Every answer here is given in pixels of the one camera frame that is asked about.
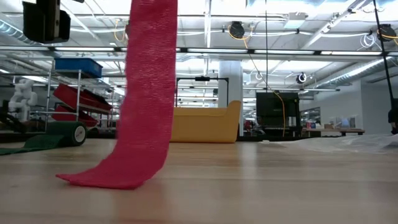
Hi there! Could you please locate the yellow cable loop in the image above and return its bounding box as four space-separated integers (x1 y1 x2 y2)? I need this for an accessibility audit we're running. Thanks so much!
113 19 127 43

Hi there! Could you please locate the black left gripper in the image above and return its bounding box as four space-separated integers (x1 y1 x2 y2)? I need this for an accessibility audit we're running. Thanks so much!
22 0 71 44

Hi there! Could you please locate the black diagonal strut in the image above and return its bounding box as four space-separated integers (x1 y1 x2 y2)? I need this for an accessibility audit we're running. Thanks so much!
372 0 396 108

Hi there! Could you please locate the person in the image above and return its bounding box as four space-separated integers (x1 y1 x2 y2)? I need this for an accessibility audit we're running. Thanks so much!
387 98 398 135

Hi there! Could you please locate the grey spiral ventilation duct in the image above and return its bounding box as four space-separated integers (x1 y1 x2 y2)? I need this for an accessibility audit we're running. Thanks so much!
0 18 44 47

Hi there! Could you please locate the green elastic bandage roll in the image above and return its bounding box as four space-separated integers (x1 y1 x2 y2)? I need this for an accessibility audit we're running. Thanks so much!
0 121 88 156

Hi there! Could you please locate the white robot figure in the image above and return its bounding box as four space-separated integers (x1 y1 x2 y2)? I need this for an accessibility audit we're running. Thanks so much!
8 78 38 123

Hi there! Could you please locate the black monitor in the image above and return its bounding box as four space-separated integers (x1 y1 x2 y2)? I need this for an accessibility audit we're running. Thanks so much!
256 92 301 128

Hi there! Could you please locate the yellow plastic basin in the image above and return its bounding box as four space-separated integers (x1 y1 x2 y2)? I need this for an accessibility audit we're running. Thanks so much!
170 100 242 144

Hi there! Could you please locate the clear plastic bag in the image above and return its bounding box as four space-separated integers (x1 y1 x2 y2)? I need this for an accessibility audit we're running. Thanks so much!
261 133 398 155

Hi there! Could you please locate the red plastic storage bin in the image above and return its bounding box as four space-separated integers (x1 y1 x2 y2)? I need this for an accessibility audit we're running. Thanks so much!
52 83 113 112
52 105 98 128

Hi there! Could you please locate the long yellow cable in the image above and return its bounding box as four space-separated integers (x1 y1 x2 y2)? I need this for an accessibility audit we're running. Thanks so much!
228 25 286 138

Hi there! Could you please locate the black distant rig frame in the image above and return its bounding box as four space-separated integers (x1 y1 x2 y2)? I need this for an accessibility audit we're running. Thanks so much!
175 76 230 108

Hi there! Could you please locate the red elastic bandage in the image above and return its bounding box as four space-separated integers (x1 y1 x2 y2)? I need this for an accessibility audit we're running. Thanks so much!
55 0 178 190

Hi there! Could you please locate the black floor stand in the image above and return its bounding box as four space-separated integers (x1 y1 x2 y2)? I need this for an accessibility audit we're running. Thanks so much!
265 0 268 91

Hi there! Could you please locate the blue plastic storage bin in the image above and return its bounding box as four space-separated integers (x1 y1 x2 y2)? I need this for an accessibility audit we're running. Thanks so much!
55 58 103 78

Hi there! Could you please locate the metal shelf rack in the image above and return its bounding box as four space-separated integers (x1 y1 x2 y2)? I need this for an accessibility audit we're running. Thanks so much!
30 58 114 134

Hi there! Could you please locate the white pillar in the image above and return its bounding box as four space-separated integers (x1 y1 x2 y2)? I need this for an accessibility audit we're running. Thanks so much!
218 60 244 138

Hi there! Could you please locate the wooden background table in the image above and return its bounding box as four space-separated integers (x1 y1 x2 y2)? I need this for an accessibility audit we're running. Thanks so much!
303 127 365 137

